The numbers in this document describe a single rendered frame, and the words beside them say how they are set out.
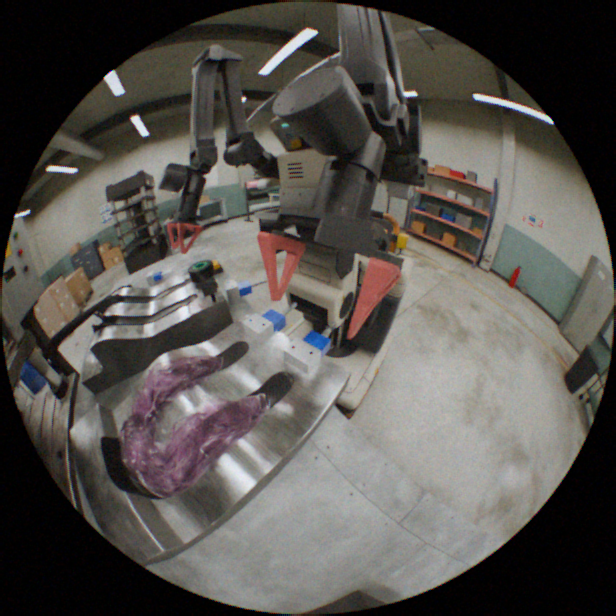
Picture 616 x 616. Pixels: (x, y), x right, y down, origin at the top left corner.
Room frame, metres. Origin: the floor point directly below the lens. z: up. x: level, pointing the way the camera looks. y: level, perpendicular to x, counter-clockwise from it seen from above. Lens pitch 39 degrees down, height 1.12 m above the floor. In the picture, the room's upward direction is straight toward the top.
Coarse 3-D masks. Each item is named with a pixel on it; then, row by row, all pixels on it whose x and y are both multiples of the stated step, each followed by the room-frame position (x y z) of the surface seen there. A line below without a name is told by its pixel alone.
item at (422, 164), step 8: (392, 152) 0.37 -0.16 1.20; (384, 160) 0.41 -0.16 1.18; (392, 160) 0.39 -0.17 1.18; (400, 160) 0.37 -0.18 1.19; (408, 160) 0.37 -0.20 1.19; (416, 160) 0.38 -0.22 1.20; (424, 160) 0.41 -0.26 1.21; (384, 168) 0.43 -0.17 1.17; (392, 168) 0.39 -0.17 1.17; (400, 168) 0.38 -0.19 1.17; (408, 168) 0.37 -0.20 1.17; (416, 168) 0.38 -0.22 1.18; (424, 168) 0.40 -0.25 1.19; (384, 176) 0.42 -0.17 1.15; (392, 176) 0.41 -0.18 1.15; (400, 176) 0.40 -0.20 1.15; (408, 176) 0.39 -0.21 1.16; (416, 176) 0.39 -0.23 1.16; (424, 176) 0.38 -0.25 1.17; (408, 184) 0.40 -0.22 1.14; (416, 184) 0.38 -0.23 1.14; (424, 184) 0.37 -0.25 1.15
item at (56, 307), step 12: (48, 288) 0.79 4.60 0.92; (60, 288) 0.97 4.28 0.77; (48, 300) 0.61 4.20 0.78; (60, 300) 0.82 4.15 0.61; (72, 300) 1.11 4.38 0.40; (36, 312) 0.30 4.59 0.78; (48, 312) 0.50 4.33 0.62; (60, 312) 0.69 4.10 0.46; (72, 312) 0.94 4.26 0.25; (48, 324) 0.38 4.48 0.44; (60, 324) 0.57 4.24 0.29
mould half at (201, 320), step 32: (128, 288) 0.34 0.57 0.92; (160, 288) 0.39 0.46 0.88; (192, 288) 0.36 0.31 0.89; (160, 320) 0.24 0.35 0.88; (192, 320) 0.26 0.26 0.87; (224, 320) 0.30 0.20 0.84; (96, 352) 0.09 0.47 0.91; (128, 352) 0.14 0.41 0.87; (160, 352) 0.19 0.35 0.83; (96, 384) 0.04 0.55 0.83
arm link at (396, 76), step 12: (384, 12) 0.28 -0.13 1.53; (384, 24) 0.28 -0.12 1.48; (384, 36) 0.28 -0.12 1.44; (396, 48) 0.31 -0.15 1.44; (396, 60) 0.30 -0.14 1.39; (396, 72) 0.29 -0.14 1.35; (396, 84) 0.30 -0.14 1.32; (396, 96) 0.30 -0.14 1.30; (408, 108) 0.30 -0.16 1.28; (420, 108) 0.31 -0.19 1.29; (420, 120) 0.30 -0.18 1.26; (408, 132) 0.29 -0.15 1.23; (420, 132) 0.30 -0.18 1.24; (420, 144) 0.31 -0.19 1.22
